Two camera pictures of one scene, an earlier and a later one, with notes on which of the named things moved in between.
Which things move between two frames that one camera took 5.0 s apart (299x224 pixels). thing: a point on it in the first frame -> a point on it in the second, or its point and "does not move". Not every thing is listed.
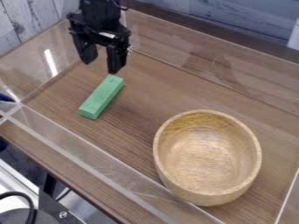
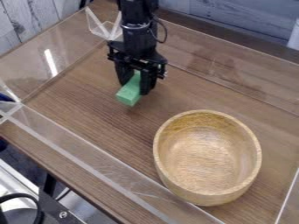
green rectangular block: [101, 96] -> [130, 92]
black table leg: [50, 185] does not move
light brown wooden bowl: [208, 157] does not move
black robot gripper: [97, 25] -> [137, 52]
